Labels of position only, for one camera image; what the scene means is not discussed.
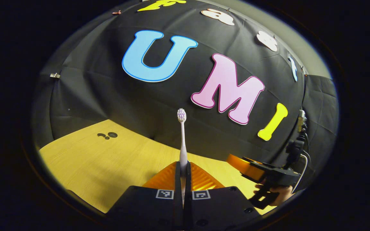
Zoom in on white cable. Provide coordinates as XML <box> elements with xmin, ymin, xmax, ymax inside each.
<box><xmin>291</xmin><ymin>154</ymin><xmax>309</xmax><ymax>193</ymax></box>

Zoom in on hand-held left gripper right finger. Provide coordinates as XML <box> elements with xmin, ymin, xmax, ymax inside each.
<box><xmin>185</xmin><ymin>161</ymin><xmax>262</xmax><ymax>231</ymax></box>

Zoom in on pale pink toothbrush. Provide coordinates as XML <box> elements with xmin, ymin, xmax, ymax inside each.
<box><xmin>177</xmin><ymin>108</ymin><xmax>189</xmax><ymax>206</ymax></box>

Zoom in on yellow wooden desktop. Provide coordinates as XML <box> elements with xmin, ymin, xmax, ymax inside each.
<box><xmin>39</xmin><ymin>119</ymin><xmax>277</xmax><ymax>215</ymax></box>

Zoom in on black backdrop cloth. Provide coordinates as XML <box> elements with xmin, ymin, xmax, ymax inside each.
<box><xmin>32</xmin><ymin>0</ymin><xmax>339</xmax><ymax>193</ymax></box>

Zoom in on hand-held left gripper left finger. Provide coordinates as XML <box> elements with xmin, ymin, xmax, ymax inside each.
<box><xmin>106</xmin><ymin>161</ymin><xmax>184</xmax><ymax>231</ymax></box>

